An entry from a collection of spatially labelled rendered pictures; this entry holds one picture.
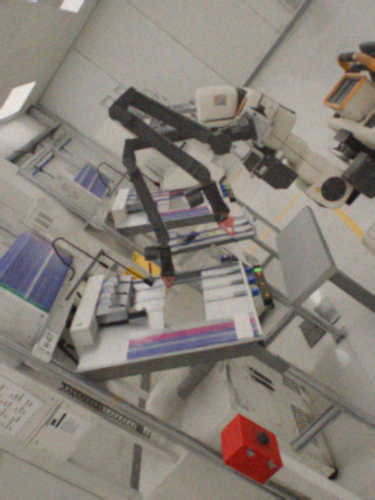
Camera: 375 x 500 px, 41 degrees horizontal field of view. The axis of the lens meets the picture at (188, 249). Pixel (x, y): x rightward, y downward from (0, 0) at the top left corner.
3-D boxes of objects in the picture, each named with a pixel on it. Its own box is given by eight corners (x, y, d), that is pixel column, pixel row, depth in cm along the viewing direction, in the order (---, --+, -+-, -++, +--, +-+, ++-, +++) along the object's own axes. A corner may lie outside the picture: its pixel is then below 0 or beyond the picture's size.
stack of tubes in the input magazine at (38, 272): (74, 258, 239) (24, 228, 232) (49, 312, 192) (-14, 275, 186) (61, 277, 243) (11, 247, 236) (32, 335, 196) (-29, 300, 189)
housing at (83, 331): (111, 298, 250) (104, 273, 244) (97, 355, 205) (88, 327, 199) (96, 301, 250) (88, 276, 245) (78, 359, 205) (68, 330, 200)
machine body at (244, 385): (306, 372, 273) (217, 315, 257) (346, 476, 209) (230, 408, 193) (232, 446, 293) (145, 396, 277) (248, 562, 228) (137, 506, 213)
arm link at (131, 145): (116, 139, 218) (119, 139, 227) (123, 169, 220) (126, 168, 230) (216, 116, 216) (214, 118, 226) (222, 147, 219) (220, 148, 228)
